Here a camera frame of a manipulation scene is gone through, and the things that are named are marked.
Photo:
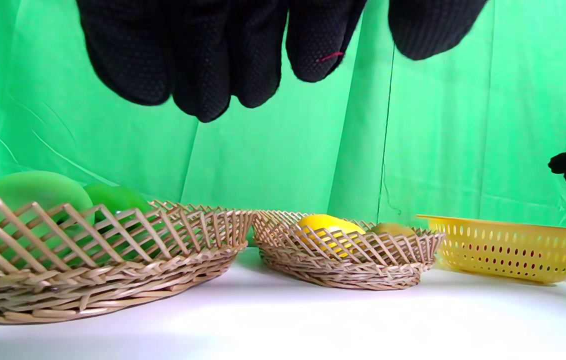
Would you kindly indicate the yellow-brown potato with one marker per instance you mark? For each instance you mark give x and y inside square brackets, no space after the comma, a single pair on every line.
[393,229]

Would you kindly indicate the round wicker basket container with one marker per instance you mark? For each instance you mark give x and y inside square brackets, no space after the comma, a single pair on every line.
[343,270]

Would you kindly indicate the yellow mango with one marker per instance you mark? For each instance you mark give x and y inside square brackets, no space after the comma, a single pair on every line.
[323,222]

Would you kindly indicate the green apple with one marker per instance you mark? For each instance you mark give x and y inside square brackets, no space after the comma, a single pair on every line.
[33,190]

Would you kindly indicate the yellow plastic basket container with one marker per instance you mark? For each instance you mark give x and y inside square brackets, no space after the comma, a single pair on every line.
[513,235]

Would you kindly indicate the green bell pepper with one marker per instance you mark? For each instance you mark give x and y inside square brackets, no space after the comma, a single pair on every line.
[118,197]

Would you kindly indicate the green backdrop cloth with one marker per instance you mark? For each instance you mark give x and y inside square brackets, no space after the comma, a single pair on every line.
[288,150]

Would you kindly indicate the oval wicker basket container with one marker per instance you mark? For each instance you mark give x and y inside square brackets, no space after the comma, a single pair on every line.
[113,280]

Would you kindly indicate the person's left hand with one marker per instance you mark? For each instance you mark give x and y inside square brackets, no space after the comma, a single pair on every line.
[198,50]

